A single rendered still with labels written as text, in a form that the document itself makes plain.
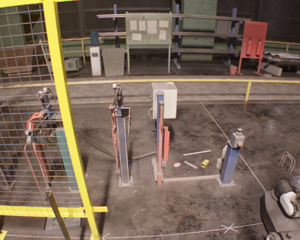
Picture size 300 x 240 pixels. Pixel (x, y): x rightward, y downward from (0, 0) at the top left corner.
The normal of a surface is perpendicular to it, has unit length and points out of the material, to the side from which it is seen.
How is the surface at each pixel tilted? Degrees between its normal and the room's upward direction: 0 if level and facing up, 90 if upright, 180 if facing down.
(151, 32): 90
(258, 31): 90
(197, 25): 90
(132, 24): 90
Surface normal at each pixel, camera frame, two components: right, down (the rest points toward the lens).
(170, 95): 0.07, 0.45
